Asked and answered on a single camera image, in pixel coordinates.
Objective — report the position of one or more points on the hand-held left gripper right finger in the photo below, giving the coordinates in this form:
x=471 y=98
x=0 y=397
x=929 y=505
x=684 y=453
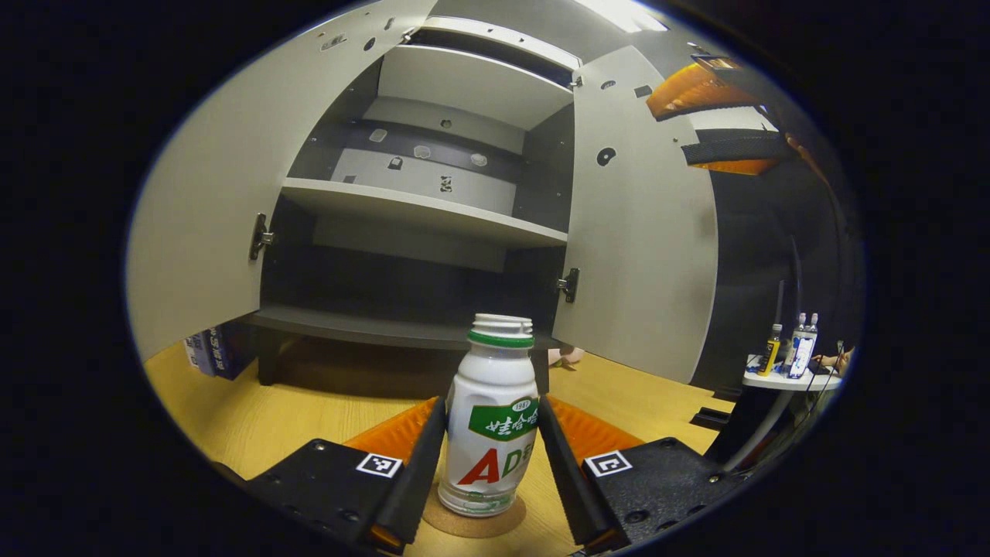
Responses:
x=572 y=480

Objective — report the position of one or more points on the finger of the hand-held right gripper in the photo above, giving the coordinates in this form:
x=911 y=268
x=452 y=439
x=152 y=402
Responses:
x=696 y=91
x=735 y=148

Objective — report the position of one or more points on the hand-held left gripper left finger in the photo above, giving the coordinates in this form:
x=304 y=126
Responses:
x=418 y=480

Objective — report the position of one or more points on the round cork coaster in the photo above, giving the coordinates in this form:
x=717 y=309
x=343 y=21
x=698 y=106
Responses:
x=472 y=528

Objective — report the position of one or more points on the white bottle green cap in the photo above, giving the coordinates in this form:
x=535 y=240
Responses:
x=487 y=387

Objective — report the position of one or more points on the white cabinet door cat sticker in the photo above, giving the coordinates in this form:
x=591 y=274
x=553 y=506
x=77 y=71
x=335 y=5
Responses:
x=642 y=232

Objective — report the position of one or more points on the yellow drink bottle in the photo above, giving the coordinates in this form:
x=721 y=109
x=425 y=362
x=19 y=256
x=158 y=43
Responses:
x=771 y=352

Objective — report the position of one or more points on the white and grey cabinet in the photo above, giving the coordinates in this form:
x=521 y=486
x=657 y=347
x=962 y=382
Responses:
x=433 y=209

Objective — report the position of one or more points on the ceiling light panel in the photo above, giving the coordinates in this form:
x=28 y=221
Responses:
x=623 y=14

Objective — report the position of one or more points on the black backdrop cloth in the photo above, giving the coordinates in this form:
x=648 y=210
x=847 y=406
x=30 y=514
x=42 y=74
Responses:
x=758 y=255

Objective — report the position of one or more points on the pink plush toy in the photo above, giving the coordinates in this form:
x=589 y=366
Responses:
x=566 y=356

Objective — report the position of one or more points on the white round side table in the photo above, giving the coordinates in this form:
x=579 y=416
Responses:
x=773 y=381

